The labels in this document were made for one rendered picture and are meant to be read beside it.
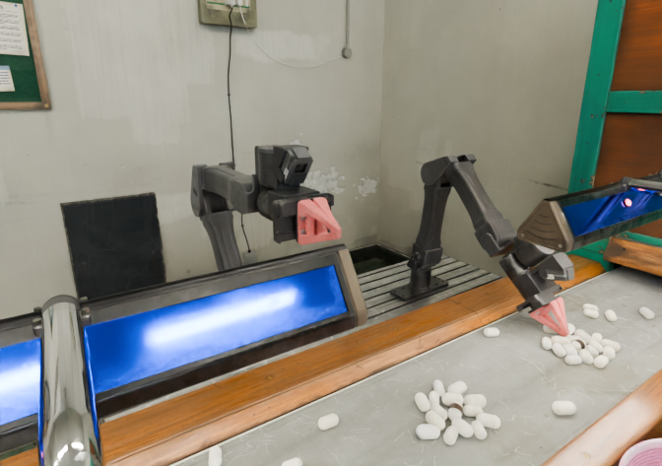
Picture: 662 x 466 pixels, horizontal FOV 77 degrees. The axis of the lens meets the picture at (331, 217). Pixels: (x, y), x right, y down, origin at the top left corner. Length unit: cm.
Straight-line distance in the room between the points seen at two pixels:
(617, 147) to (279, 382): 115
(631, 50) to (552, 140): 100
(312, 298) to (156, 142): 215
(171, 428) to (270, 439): 15
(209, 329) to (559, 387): 71
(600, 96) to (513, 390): 93
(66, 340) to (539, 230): 59
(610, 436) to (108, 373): 70
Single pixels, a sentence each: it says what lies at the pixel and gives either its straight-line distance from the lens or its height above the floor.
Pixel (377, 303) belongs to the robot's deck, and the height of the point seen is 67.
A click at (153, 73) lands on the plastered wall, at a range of 248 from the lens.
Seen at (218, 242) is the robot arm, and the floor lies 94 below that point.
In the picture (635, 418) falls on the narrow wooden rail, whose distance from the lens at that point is 88.
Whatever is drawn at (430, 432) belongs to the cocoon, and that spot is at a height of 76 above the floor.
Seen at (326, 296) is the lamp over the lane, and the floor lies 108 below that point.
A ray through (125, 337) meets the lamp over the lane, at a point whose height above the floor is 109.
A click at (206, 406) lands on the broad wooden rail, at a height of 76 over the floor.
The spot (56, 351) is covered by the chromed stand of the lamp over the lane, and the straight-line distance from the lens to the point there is 28.
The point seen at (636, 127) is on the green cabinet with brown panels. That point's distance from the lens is 147.
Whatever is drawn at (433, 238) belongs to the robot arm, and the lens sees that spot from 126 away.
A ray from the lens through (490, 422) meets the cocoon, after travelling 78.
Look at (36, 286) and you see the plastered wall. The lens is 258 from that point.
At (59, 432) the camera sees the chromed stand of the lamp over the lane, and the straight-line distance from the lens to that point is 22.
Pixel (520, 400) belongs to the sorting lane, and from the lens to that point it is 87.
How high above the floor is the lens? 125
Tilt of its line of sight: 16 degrees down
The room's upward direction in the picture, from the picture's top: straight up
